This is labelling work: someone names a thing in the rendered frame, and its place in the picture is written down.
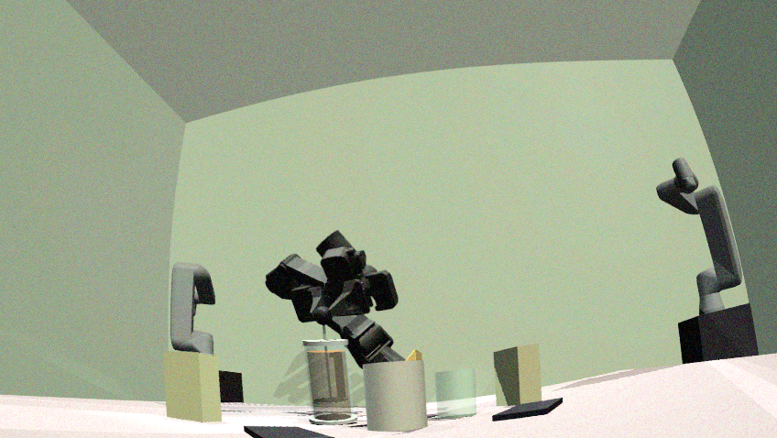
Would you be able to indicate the glass french press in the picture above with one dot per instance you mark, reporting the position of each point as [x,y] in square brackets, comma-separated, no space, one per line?
[328,377]

